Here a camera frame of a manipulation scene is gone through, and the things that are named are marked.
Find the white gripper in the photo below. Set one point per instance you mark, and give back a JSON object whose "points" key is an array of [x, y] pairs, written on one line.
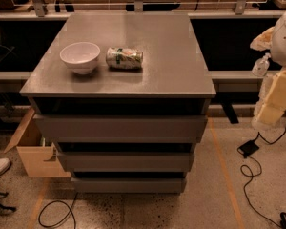
{"points": [[284, 43]]}

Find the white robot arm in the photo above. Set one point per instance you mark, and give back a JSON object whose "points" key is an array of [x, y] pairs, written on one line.
{"points": [[274, 40]]}

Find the grey top drawer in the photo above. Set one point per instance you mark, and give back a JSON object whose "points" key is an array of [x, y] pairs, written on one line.
{"points": [[121, 129]]}

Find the grey drawer cabinet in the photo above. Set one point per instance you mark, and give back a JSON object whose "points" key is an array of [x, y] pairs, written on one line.
{"points": [[123, 98]]}

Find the open cardboard box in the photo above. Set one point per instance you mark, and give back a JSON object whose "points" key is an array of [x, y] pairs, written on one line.
{"points": [[38, 158]]}

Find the clear hand sanitizer bottle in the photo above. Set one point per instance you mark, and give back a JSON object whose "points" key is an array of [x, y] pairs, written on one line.
{"points": [[261, 65]]}

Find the grey side bench right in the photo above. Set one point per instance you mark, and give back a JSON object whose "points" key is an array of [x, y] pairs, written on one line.
{"points": [[235, 81]]}

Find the grey side bench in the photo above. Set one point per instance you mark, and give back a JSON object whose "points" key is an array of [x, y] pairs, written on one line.
{"points": [[235, 81], [12, 82]]}

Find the black plug bottom right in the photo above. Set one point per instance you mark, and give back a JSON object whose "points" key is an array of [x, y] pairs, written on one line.
{"points": [[283, 220]]}

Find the crushed green drink can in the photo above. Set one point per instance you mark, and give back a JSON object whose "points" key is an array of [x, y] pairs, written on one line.
{"points": [[124, 58]]}

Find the white ceramic bowl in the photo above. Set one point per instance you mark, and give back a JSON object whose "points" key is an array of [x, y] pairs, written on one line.
{"points": [[81, 57]]}

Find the grey side bench left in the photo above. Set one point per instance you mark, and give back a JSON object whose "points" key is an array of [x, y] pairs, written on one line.
{"points": [[12, 82]]}

